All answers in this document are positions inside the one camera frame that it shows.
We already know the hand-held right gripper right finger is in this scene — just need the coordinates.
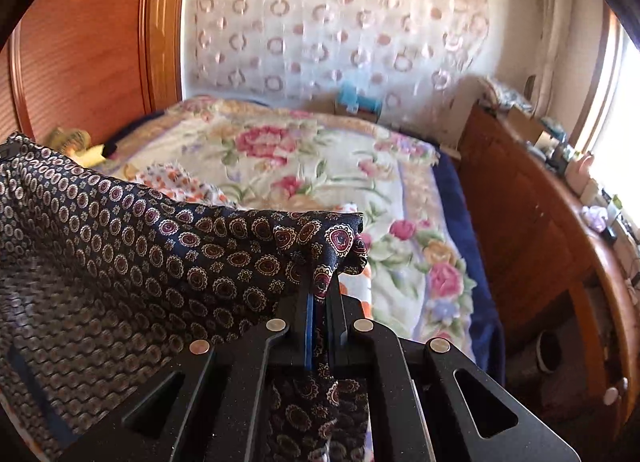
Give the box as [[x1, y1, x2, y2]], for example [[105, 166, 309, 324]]
[[322, 284, 581, 462]]

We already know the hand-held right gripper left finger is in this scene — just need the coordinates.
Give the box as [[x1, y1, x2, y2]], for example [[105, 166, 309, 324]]
[[60, 289, 317, 462]]

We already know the navy circle-patterned shirt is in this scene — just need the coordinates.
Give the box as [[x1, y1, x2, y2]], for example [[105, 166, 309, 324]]
[[0, 131, 373, 462]]

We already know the navy bed sheet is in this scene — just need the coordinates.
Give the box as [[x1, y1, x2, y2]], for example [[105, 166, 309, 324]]
[[435, 152, 506, 383]]

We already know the floral blanket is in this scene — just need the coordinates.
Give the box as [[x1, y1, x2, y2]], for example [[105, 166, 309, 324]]
[[107, 96, 481, 368]]

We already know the long wooden cabinet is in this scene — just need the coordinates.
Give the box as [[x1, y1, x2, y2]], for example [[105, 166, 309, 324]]
[[457, 104, 640, 438]]

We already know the white orange-fruit print cloth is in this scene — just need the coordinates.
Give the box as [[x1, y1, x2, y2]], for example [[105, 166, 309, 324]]
[[125, 162, 375, 323]]

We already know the dark round bin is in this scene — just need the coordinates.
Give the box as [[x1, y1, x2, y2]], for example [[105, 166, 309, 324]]
[[530, 329, 566, 375]]

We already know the blue box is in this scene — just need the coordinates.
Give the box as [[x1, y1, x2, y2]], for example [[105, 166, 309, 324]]
[[335, 82, 383, 123]]

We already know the cardboard box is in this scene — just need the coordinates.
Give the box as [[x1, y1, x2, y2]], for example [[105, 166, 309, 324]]
[[505, 106, 546, 140]]

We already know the white crumpled plastic bag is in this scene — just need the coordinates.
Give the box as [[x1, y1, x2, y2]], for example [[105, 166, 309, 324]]
[[582, 206, 608, 233]]

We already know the pale pink bottle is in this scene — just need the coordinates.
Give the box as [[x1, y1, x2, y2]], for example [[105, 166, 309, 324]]
[[567, 152, 596, 193]]

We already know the stack of folded cloths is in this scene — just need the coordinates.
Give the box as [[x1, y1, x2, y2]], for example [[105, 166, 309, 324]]
[[480, 76, 533, 110]]

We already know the yellow patterned folded cloth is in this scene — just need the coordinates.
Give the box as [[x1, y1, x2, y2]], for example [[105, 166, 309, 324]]
[[47, 127, 93, 157]]

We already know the sheer circle-patterned curtain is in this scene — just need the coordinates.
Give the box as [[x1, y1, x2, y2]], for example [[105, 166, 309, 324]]
[[182, 0, 493, 112]]

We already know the wood-framed window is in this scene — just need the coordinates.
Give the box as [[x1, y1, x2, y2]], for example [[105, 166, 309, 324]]
[[570, 6, 640, 223]]

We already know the brown wooden slatted wardrobe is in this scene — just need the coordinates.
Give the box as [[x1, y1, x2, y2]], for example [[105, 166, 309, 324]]
[[0, 0, 188, 143]]

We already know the white window curtain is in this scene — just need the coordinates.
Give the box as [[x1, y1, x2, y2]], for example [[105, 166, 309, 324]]
[[537, 0, 576, 107]]

